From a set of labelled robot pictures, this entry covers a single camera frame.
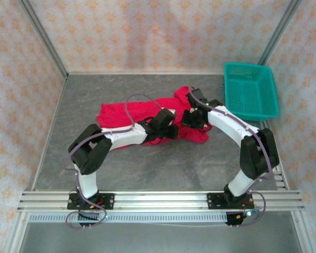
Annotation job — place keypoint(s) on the red t-shirt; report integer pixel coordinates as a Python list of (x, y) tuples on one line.
[(142, 110)]

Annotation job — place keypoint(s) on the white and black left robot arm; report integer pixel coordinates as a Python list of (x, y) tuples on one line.
[(89, 155)]

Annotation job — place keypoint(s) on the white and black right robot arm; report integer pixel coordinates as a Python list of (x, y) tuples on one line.
[(258, 155)]

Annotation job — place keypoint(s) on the teal plastic basket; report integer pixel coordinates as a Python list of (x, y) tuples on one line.
[(250, 92)]

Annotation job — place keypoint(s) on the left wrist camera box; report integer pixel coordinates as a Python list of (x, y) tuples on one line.
[(164, 118)]

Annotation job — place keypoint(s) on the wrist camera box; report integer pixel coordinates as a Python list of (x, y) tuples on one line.
[(164, 118), (198, 97)]

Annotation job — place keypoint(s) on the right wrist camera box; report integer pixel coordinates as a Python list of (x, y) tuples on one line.
[(198, 97)]

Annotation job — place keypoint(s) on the aluminium mounting rail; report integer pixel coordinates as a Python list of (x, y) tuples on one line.
[(160, 200)]

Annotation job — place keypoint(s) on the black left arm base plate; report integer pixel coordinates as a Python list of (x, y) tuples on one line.
[(108, 201)]

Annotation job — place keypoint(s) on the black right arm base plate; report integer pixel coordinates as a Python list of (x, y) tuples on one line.
[(214, 201)]

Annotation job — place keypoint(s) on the aluminium side rail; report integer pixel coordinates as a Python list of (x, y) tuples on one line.
[(282, 179)]

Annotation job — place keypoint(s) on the aluminium corner post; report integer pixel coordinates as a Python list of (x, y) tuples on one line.
[(44, 39), (279, 31)]

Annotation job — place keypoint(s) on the aluminium frame leg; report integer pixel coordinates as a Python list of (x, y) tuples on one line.
[(15, 234), (305, 234)]

